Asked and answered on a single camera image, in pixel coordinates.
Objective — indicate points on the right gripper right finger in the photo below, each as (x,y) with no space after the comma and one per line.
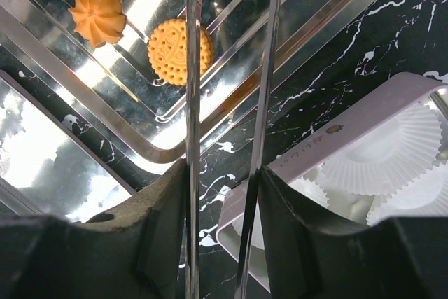
(312,252)

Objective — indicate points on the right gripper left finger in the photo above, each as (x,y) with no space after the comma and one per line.
(129,251)

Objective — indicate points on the yellow sandwich cookie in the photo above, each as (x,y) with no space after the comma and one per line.
(167,51)

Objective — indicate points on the white paper cup back left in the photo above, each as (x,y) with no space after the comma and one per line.
(313,189)

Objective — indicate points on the white paper cup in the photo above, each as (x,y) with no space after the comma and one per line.
(388,157)
(426,196)
(313,189)

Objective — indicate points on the silver tin lid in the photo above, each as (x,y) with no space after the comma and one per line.
(45,170)

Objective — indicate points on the white paper cup front right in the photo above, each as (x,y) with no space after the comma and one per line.
(426,196)

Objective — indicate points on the white paper cup back right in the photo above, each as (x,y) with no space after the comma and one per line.
(388,157)

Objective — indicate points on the steel baking tray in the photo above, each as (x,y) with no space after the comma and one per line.
(133,91)

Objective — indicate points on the orange swirl cookie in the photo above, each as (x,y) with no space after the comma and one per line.
(99,21)

